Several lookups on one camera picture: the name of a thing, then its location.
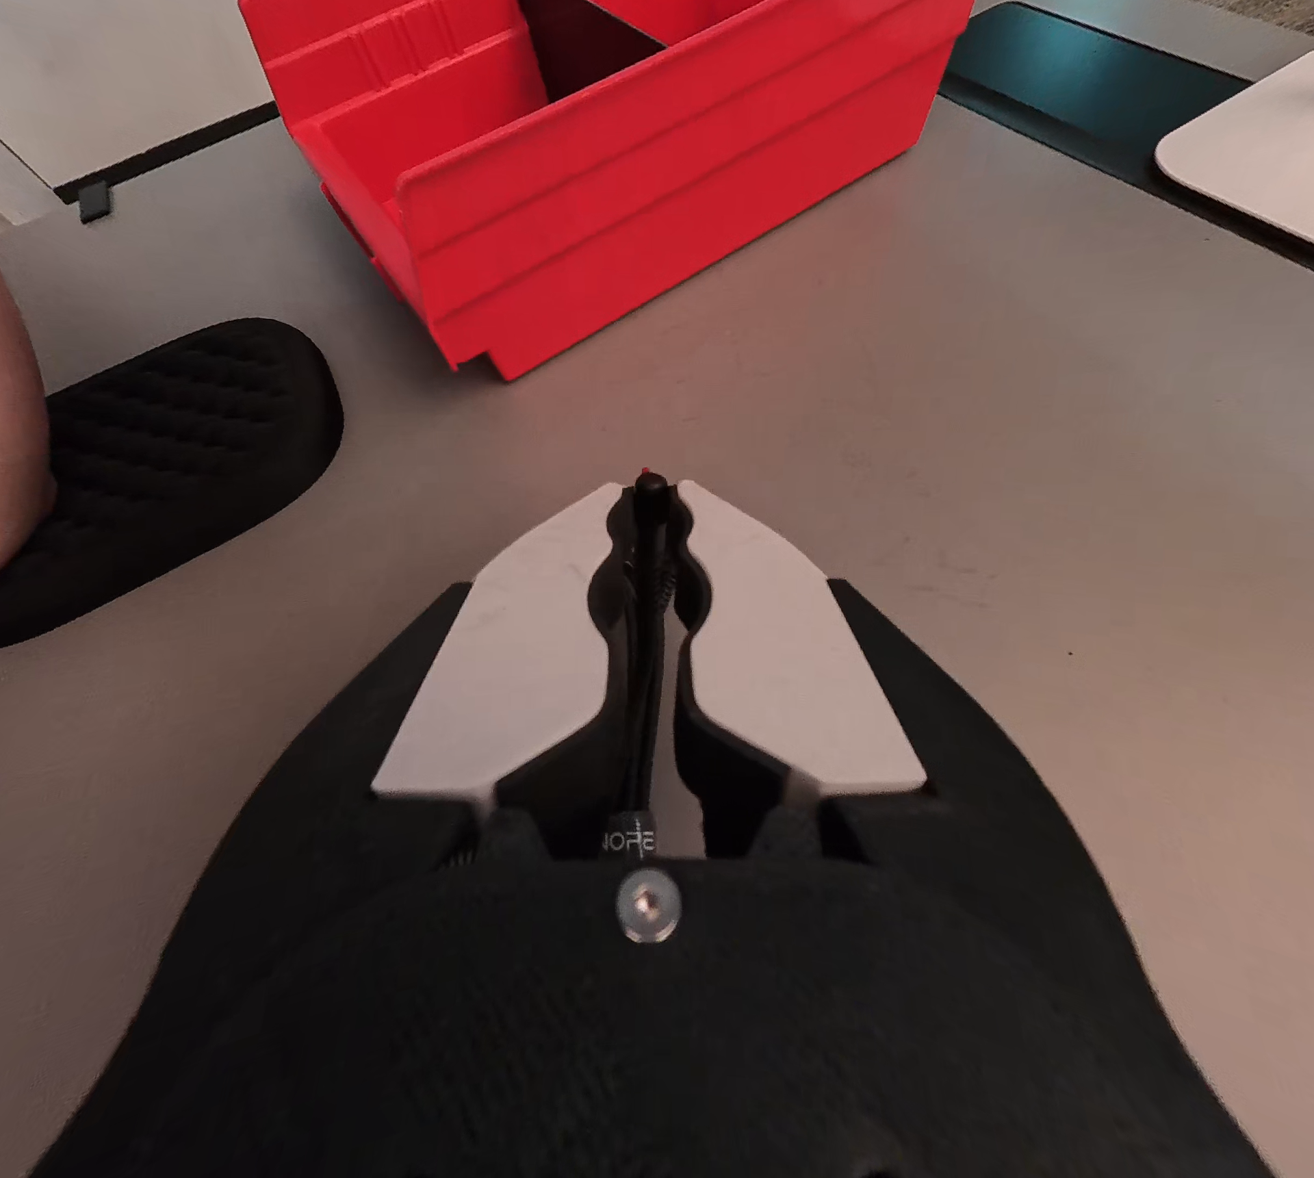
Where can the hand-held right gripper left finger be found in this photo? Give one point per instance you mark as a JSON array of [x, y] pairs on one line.
[[493, 676]]

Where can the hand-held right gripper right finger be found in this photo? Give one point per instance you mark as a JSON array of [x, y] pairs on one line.
[[801, 676]]

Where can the person's left forearm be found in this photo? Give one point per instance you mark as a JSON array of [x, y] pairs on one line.
[[21, 439]]

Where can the black wrist rest pad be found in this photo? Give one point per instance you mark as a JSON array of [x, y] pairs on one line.
[[175, 459]]

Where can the red plastic bin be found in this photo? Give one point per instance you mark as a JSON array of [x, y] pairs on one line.
[[667, 224]]

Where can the black table clip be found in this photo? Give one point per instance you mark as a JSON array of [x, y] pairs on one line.
[[95, 201]]

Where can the black bin divider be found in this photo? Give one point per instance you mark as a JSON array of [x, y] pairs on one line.
[[570, 39]]

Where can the dark desk mat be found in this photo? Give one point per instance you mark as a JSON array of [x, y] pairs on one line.
[[1078, 90]]

